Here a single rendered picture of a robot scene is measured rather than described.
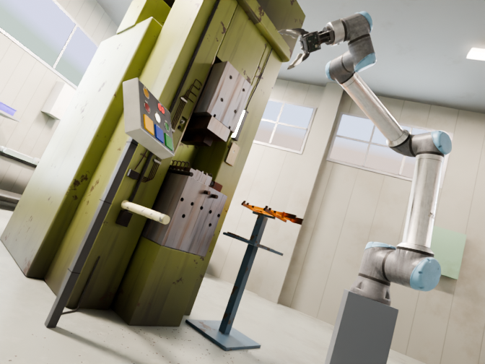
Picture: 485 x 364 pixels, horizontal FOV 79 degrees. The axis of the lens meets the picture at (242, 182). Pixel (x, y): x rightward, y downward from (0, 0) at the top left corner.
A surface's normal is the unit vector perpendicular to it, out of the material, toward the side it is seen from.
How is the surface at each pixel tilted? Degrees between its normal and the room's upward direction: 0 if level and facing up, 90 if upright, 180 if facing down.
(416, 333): 90
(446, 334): 90
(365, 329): 90
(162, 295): 90
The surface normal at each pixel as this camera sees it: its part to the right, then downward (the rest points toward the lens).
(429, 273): 0.42, 0.06
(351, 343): -0.23, -0.28
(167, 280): 0.72, 0.12
